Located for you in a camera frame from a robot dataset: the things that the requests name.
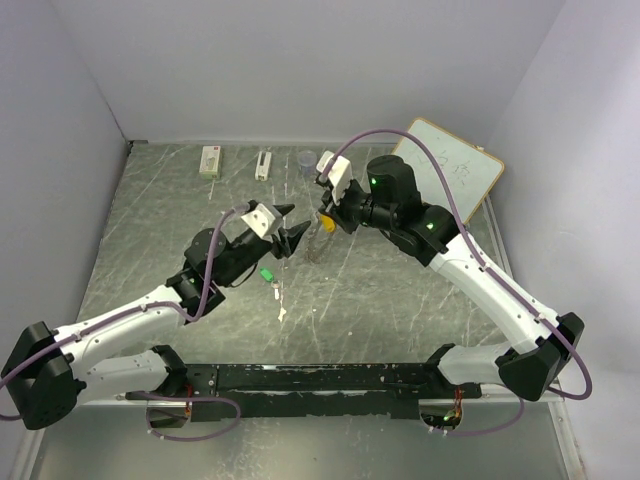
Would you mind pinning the clear jar of paperclips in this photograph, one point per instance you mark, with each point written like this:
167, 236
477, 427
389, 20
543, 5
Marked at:
307, 161

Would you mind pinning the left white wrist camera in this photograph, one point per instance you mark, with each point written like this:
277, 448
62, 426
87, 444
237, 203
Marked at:
264, 220

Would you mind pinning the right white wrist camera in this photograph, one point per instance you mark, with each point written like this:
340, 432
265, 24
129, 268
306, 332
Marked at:
339, 177

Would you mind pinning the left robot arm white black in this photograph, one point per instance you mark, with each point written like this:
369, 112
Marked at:
51, 371

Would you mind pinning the white stapler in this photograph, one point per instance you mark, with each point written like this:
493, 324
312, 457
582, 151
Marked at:
263, 166

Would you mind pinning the metal disc with keyrings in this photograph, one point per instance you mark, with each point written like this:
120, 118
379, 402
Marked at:
318, 239

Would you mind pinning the aluminium frame rail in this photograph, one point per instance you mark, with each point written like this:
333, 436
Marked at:
496, 237

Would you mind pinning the green white staples box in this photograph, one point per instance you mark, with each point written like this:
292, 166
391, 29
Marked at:
210, 162

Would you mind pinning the key with green tag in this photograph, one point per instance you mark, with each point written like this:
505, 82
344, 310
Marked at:
269, 277

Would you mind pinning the key with yellow tag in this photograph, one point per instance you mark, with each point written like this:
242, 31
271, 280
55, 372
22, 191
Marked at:
327, 223

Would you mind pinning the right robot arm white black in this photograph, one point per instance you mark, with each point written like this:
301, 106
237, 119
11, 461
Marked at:
539, 341

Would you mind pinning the small whiteboard yellow frame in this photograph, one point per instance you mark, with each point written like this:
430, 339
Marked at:
470, 172

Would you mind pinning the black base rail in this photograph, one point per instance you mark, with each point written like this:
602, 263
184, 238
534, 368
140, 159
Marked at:
294, 391

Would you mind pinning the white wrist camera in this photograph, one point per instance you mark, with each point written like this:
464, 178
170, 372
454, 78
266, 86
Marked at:
264, 220
339, 177

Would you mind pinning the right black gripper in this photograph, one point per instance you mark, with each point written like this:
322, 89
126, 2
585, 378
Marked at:
338, 211

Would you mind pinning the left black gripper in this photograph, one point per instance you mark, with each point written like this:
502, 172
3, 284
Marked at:
290, 237

